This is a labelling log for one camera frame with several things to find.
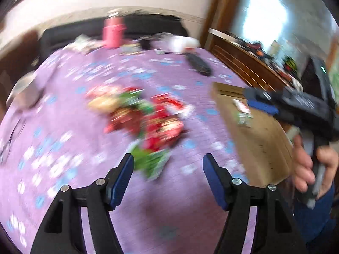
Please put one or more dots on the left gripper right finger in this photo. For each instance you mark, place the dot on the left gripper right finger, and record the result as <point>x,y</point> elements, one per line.
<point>260,212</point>

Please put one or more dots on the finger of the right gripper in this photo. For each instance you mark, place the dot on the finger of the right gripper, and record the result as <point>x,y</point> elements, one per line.
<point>269,109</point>
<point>263,96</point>

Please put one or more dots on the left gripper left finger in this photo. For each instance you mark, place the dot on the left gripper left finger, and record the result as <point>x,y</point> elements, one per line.
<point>61,230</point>

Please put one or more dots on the cardboard box tray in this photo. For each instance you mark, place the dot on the cardboard box tray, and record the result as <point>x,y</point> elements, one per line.
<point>263,147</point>

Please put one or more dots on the red cartoon face snack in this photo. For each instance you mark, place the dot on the red cartoon face snack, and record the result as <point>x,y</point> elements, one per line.
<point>161,132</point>

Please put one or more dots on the red white snack packet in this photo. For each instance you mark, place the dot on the red white snack packet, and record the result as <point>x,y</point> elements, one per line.
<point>174,105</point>
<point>241,107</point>

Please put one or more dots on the clear green edged snack packet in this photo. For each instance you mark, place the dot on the clear green edged snack packet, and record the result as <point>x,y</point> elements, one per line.
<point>244,119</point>

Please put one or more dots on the dark red foil snack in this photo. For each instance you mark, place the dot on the dark red foil snack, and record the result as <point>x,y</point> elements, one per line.
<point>126,118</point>

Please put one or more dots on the tan biscuit packet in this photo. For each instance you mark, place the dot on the tan biscuit packet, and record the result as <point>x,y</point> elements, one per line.
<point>105,103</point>

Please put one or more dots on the person right hand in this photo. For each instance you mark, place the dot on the person right hand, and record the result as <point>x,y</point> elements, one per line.
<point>302,173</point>

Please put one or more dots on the wooden brick pattern cabinet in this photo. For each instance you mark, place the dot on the wooden brick pattern cabinet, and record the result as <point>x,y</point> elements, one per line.
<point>247,66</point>

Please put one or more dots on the black textured glasses case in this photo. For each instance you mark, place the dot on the black textured glasses case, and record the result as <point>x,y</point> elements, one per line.
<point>198,64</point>

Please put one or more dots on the white plastic jar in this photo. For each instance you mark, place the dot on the white plastic jar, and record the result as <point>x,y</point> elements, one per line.
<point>180,44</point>

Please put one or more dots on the purple floral tablecloth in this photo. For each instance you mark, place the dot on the purple floral tablecloth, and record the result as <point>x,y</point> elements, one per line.
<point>61,141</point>

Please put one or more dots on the white ceramic mug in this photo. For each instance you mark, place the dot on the white ceramic mug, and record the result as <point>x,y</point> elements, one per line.
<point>25,93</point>

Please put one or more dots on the pink sleeved thermos bottle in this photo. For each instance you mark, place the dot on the pink sleeved thermos bottle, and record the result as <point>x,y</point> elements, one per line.
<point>113,29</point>

